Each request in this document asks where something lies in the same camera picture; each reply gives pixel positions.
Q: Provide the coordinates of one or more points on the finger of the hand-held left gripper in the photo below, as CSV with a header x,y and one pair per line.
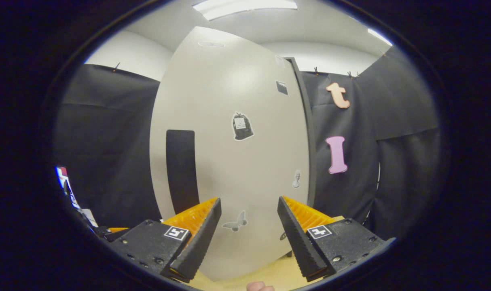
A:
x,y
110,234

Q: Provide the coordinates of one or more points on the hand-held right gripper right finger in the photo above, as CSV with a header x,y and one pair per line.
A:
x,y
300,246

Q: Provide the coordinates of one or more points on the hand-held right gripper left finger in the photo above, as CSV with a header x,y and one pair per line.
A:
x,y
197,250

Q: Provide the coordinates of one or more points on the black backdrop cloth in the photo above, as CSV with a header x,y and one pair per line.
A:
x,y
108,141

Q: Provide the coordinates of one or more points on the long ceiling light panel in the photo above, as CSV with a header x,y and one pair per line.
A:
x,y
245,7

